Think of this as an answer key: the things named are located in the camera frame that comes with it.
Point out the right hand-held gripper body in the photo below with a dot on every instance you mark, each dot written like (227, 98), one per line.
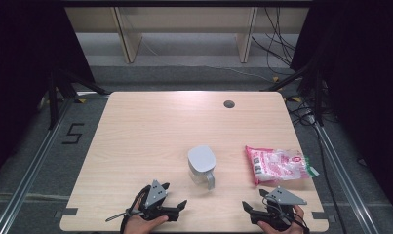
(282, 196)

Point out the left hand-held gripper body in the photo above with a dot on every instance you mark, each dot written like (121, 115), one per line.
(156, 195)

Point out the pink and white plastic bag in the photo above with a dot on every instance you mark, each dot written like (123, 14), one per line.
(275, 165)

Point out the person's right hand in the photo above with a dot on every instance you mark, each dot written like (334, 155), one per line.
(298, 227)

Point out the person's left hand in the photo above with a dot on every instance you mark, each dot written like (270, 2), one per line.
(138, 226)

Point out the black metal stand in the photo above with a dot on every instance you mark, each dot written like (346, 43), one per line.
(319, 97)
(53, 97)

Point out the black curtain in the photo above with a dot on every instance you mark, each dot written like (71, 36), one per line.
(363, 81)
(21, 81)

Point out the light wooden shelf unit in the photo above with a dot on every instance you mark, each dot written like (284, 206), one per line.
(184, 19)

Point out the aluminium floor rail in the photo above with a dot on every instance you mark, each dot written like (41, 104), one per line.
(28, 175)
(346, 182)

